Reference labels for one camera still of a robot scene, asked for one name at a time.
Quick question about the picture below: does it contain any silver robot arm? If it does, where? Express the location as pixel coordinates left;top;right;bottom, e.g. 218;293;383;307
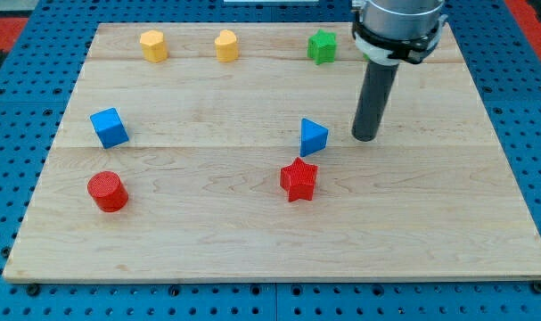
351;0;447;66

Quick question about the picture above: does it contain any red star block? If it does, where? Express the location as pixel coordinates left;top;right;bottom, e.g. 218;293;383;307
280;157;318;202

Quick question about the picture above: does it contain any green star block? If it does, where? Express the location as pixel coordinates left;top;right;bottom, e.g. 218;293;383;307
307;29;337;65

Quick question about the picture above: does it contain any blue triangle block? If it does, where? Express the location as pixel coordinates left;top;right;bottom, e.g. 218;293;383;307
299;118;329;157

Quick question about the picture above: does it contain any wooden board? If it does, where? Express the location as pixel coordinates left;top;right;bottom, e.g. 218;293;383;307
3;23;541;284

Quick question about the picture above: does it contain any yellow heart block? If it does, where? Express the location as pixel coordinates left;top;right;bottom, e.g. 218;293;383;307
214;29;240;62

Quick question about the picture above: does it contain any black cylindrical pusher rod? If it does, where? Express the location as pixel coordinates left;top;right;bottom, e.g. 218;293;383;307
352;62;398;142

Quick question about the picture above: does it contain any yellow hexagon block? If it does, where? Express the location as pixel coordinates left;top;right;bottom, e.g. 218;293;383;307
139;29;168;63

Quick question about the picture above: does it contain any blue cube block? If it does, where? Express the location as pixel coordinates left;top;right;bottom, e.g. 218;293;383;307
90;108;129;149

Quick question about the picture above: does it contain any red cylinder block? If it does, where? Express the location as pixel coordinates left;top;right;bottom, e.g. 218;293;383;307
87;171;129;212

